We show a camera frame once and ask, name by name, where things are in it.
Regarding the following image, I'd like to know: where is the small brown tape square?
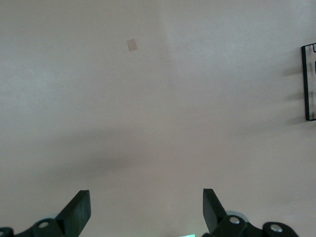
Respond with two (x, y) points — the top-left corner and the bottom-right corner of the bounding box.
(126, 39), (138, 52)

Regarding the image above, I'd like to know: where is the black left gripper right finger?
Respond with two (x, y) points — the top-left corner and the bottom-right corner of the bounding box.
(202, 188), (301, 237)

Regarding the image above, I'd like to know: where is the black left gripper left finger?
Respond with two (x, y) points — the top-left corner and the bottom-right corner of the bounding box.
(0, 189), (92, 237)

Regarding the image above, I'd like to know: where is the black wire cup holder rack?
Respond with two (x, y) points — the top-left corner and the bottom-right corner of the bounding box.
(301, 42), (316, 122)

